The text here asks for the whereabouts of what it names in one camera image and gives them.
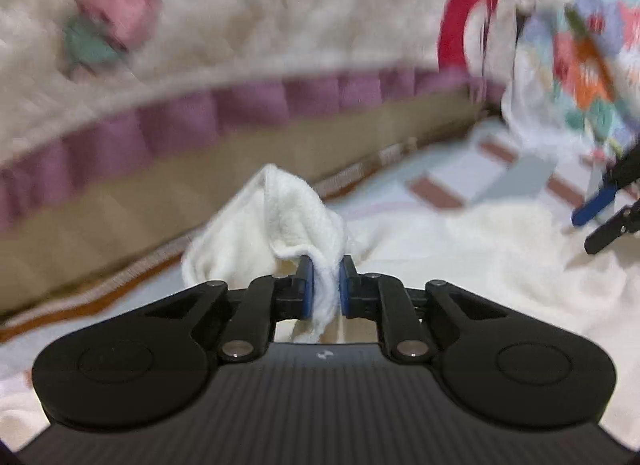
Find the white fleece garment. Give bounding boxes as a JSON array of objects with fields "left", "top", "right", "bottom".
[{"left": 0, "top": 162, "right": 640, "bottom": 451}]

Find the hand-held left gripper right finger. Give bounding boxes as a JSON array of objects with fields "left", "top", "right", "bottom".
[{"left": 339, "top": 256, "right": 511, "bottom": 364}]

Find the white quilted bedspread red print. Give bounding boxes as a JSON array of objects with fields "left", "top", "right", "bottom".
[{"left": 0, "top": 0, "right": 521, "bottom": 231}]

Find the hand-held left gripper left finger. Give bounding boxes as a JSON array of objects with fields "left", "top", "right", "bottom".
[{"left": 140, "top": 256, "right": 315, "bottom": 364}]

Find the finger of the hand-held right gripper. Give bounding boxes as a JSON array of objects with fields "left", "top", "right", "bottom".
[
  {"left": 584, "top": 200, "right": 640, "bottom": 256},
  {"left": 572, "top": 145, "right": 640, "bottom": 226}
]

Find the floral print cloth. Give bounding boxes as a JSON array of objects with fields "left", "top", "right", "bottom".
[{"left": 500, "top": 0, "right": 640, "bottom": 166}]

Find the checkered oval rug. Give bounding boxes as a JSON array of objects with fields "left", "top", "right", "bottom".
[{"left": 0, "top": 118, "right": 640, "bottom": 396}]

